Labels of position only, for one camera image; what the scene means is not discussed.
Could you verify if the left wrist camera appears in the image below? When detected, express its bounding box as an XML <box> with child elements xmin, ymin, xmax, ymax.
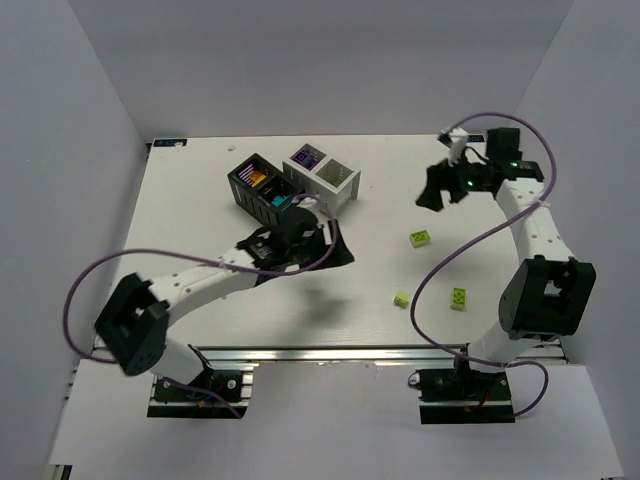
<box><xmin>297</xmin><ymin>195</ymin><xmax>327</xmax><ymax>211</ymax></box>

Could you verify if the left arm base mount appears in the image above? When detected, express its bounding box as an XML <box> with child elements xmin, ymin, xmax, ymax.
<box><xmin>147</xmin><ymin>362</ymin><xmax>254</xmax><ymax>420</ymax></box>

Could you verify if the aluminium rail front edge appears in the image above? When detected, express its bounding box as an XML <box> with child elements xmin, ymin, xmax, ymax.
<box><xmin>199</xmin><ymin>346</ymin><xmax>452</xmax><ymax>362</ymax></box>

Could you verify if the black slotted container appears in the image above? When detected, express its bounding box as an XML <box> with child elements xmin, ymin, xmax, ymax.
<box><xmin>227</xmin><ymin>153</ymin><xmax>303</xmax><ymax>227</ymax></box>

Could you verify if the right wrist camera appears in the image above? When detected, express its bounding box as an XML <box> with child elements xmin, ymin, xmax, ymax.
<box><xmin>438</xmin><ymin>127</ymin><xmax>469</xmax><ymax>166</ymax></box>

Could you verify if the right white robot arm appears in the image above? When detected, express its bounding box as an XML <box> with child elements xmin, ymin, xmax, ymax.
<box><xmin>416</xmin><ymin>128</ymin><xmax>596</xmax><ymax>374</ymax></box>

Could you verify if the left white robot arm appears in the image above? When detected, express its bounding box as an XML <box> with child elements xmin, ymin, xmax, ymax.
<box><xmin>95</xmin><ymin>207</ymin><xmax>354</xmax><ymax>391</ymax></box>

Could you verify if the purple long lego brick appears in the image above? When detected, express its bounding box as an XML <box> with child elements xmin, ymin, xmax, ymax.
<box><xmin>291</xmin><ymin>148</ymin><xmax>319</xmax><ymax>170</ymax></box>

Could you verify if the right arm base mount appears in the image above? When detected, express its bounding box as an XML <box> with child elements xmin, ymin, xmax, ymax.
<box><xmin>407</xmin><ymin>368</ymin><xmax>515</xmax><ymax>425</ymax></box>

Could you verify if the orange lego brick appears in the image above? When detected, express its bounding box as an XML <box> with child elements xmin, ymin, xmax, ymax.
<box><xmin>249</xmin><ymin>171</ymin><xmax>266</xmax><ymax>188</ymax></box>

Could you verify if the pale green lego brick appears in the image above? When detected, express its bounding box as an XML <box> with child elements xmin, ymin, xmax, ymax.
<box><xmin>393</xmin><ymin>291</ymin><xmax>410</xmax><ymax>308</ymax></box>

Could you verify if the teal long lego brick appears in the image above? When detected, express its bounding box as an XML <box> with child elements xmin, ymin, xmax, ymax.
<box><xmin>271</xmin><ymin>195</ymin><xmax>290</xmax><ymax>209</ymax></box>

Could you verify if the white slotted container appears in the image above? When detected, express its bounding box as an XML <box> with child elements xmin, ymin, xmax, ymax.
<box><xmin>282</xmin><ymin>143</ymin><xmax>361</xmax><ymax>216</ymax></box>

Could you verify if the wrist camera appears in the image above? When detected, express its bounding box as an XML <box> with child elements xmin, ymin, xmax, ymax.
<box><xmin>297</xmin><ymin>195</ymin><xmax>327</xmax><ymax>211</ymax></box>
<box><xmin>438</xmin><ymin>127</ymin><xmax>469</xmax><ymax>166</ymax></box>

